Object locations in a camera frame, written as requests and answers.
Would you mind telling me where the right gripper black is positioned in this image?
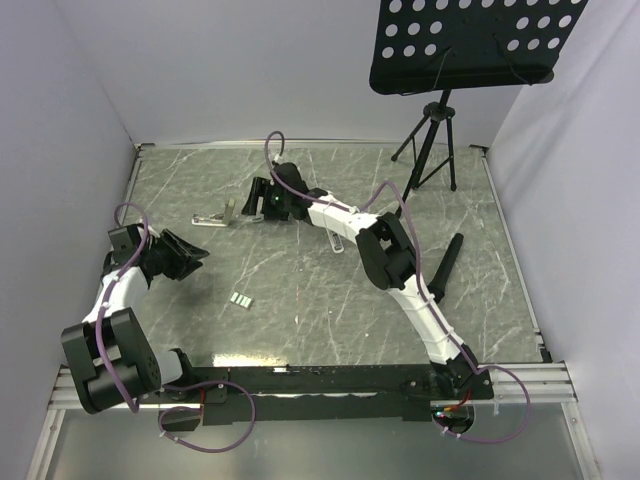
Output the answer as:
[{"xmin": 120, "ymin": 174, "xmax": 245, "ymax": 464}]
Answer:
[{"xmin": 241, "ymin": 178, "xmax": 292, "ymax": 223}]

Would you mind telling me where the stapler top part white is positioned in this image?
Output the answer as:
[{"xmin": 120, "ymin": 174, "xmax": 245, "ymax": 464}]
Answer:
[{"xmin": 191, "ymin": 198, "xmax": 236, "ymax": 228}]

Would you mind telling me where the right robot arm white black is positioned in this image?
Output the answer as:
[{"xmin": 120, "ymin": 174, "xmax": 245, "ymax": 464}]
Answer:
[{"xmin": 242, "ymin": 162, "xmax": 478, "ymax": 398}]

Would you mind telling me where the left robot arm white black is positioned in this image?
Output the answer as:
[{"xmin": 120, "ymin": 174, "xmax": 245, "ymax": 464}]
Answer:
[{"xmin": 61, "ymin": 223, "xmax": 209, "ymax": 414}]

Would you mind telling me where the grey staple strips pile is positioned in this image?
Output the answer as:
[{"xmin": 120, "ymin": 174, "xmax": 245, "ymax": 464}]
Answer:
[{"xmin": 230, "ymin": 292, "xmax": 253, "ymax": 309}]

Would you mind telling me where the black music stand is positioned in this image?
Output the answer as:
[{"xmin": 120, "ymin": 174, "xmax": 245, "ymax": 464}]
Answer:
[{"xmin": 369, "ymin": 1, "xmax": 586, "ymax": 191}]

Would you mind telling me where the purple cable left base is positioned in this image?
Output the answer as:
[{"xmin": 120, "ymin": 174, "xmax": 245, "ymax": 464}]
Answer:
[{"xmin": 157, "ymin": 382, "xmax": 259, "ymax": 454}]

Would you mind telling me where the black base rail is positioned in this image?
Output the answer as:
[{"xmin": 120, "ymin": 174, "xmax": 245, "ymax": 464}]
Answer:
[{"xmin": 143, "ymin": 364, "xmax": 494, "ymax": 426}]

